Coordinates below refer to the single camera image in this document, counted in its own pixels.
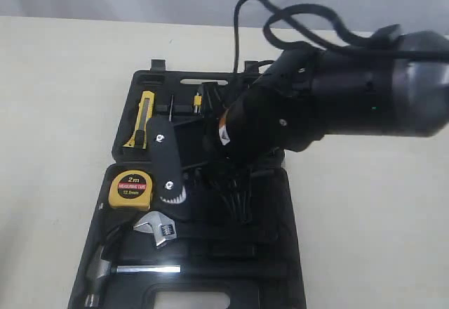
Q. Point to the yellow hex key set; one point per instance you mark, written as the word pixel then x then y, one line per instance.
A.
pixel 197 103

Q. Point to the yellow utility knife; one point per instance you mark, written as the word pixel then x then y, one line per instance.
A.
pixel 138 139

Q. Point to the steel claw hammer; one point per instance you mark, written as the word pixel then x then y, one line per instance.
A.
pixel 99 270

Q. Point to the yellow tape measure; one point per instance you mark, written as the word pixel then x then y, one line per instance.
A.
pixel 127 189

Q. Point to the silver adjustable wrench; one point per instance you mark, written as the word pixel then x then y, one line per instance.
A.
pixel 159 225

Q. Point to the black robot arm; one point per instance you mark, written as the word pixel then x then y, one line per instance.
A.
pixel 377 96

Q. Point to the black plastic tool case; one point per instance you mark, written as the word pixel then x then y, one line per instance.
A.
pixel 236 232

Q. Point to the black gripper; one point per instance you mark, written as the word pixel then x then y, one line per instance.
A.
pixel 276 112

